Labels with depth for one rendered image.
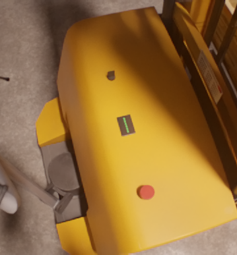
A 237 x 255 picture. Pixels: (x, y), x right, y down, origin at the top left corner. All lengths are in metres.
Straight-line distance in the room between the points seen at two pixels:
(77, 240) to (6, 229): 0.60
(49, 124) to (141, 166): 0.76
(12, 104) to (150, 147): 1.34
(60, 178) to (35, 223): 0.53
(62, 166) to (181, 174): 0.63
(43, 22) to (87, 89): 1.50
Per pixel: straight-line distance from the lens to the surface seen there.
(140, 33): 1.07
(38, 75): 2.10
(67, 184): 1.32
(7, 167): 0.78
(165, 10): 1.08
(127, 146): 0.86
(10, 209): 0.44
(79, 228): 1.36
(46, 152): 1.54
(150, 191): 0.80
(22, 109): 2.00
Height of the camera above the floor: 1.71
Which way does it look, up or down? 68 degrees down
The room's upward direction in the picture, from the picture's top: 3 degrees counter-clockwise
